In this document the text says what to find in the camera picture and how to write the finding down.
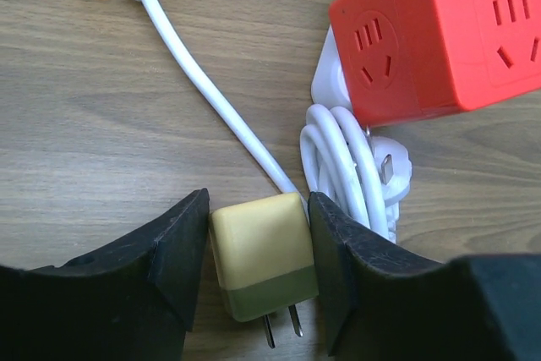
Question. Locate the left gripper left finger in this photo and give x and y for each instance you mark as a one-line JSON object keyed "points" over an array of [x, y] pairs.
{"points": [[132, 299]]}

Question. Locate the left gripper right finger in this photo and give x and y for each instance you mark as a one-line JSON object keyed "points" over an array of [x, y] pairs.
{"points": [[382, 302]]}

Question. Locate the yellow plug adapter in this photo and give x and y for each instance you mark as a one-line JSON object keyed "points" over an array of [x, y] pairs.
{"points": [[264, 259]]}

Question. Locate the white triangular power strip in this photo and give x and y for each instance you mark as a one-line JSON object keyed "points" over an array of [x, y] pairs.
{"points": [[328, 86]]}

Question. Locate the red cube socket adapter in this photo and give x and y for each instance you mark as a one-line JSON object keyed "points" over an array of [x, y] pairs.
{"points": [[409, 60]]}

